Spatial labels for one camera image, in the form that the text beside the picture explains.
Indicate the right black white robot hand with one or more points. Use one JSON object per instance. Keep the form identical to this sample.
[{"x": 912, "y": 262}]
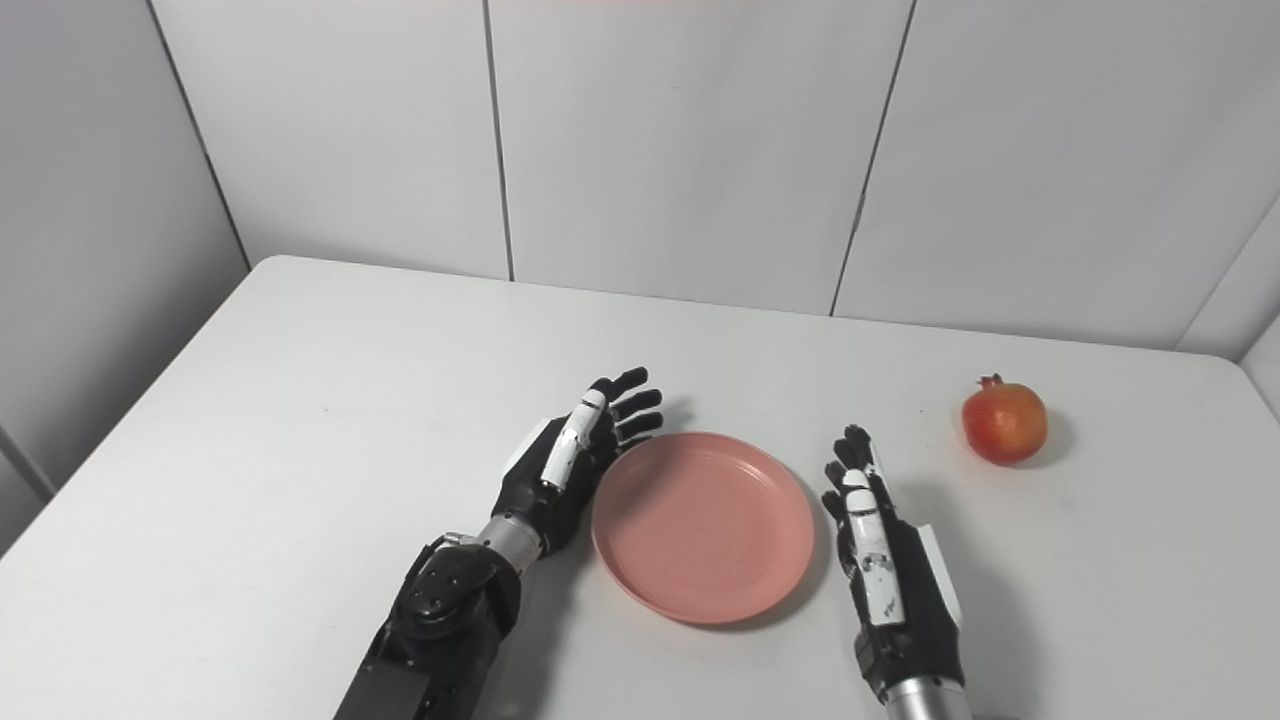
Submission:
[{"x": 915, "y": 620}]

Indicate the red pomegranate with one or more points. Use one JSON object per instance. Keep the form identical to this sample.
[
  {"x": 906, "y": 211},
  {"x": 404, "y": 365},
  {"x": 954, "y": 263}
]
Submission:
[{"x": 1005, "y": 425}]

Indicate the pink round plate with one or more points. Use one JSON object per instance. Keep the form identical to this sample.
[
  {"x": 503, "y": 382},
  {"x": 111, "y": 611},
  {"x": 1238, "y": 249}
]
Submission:
[{"x": 700, "y": 525}]

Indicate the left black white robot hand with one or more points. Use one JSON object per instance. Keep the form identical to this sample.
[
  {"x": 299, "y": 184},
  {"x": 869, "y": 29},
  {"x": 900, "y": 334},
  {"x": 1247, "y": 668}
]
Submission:
[{"x": 540, "y": 500}]

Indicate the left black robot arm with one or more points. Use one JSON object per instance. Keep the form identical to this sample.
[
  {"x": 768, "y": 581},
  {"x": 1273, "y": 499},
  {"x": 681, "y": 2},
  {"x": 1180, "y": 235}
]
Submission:
[{"x": 440, "y": 620}]

